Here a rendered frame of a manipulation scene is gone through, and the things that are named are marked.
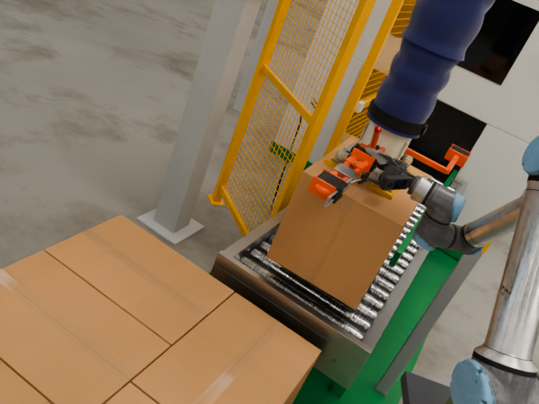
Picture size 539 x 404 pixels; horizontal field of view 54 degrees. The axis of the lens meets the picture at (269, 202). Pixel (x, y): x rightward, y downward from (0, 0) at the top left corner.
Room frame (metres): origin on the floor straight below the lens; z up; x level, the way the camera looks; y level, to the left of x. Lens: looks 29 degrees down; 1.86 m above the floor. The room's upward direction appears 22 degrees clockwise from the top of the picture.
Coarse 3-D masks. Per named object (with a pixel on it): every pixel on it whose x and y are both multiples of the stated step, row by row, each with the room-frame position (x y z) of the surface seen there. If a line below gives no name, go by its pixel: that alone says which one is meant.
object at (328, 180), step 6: (324, 174) 1.43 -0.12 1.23; (330, 174) 1.45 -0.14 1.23; (312, 180) 1.39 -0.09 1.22; (318, 180) 1.38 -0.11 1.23; (324, 180) 1.39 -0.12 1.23; (330, 180) 1.40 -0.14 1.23; (336, 180) 1.42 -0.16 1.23; (342, 180) 1.44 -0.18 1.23; (312, 186) 1.39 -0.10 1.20; (324, 186) 1.38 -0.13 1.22; (330, 186) 1.37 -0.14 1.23; (336, 186) 1.38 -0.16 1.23; (312, 192) 1.39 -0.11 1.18; (324, 198) 1.37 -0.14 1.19; (330, 198) 1.37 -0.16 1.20
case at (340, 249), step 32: (320, 160) 1.88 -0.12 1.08; (352, 192) 1.72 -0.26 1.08; (288, 224) 1.72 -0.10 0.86; (320, 224) 1.69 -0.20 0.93; (352, 224) 1.67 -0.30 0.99; (384, 224) 1.64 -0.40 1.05; (288, 256) 1.71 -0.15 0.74; (320, 256) 1.68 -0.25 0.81; (352, 256) 1.65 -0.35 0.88; (384, 256) 1.62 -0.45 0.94; (320, 288) 1.66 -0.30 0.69; (352, 288) 1.64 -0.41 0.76
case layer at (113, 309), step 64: (64, 256) 1.45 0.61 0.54; (128, 256) 1.59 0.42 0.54; (0, 320) 1.09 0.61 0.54; (64, 320) 1.18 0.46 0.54; (128, 320) 1.28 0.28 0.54; (192, 320) 1.40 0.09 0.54; (256, 320) 1.52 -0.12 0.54; (0, 384) 0.90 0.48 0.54; (64, 384) 0.97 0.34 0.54; (128, 384) 1.05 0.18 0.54; (192, 384) 1.14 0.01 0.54; (256, 384) 1.23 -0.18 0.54
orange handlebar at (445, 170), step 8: (368, 144) 1.87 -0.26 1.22; (408, 152) 1.99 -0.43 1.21; (416, 152) 1.99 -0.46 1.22; (352, 160) 1.64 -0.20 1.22; (424, 160) 1.97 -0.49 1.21; (432, 160) 1.97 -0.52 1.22; (456, 160) 2.10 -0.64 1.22; (352, 168) 1.64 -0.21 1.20; (360, 168) 1.62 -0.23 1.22; (440, 168) 1.95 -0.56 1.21; (448, 168) 1.96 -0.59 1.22; (320, 192) 1.36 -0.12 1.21; (328, 192) 1.36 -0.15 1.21
